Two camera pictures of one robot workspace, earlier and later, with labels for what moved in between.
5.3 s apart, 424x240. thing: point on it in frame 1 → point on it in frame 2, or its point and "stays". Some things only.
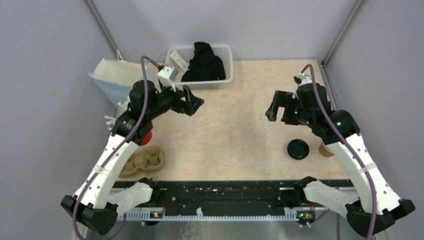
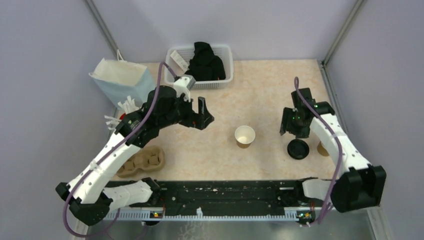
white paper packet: [180, 61] stays
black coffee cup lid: [298, 149] stays
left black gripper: [188, 107] → [200, 120]
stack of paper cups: [323, 151] stays
